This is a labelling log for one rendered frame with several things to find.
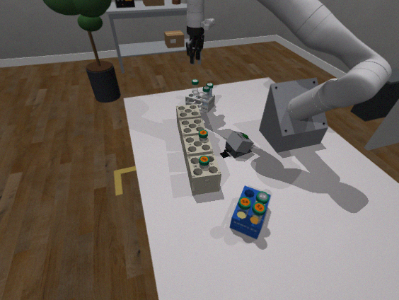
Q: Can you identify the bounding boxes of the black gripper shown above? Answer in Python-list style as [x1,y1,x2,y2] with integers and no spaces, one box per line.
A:
[186,26,204,65]

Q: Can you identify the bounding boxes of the beige bucket adapter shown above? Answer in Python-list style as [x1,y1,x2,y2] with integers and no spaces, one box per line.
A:
[176,104,201,134]
[187,154,221,195]
[183,135,214,167]
[179,118,206,148]

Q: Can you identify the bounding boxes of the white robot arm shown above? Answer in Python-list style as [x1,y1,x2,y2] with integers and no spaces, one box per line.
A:
[187,0,392,120]

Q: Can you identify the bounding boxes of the green tube cap with grey label dot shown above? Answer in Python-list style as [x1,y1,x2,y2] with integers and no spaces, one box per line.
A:
[255,191,269,205]

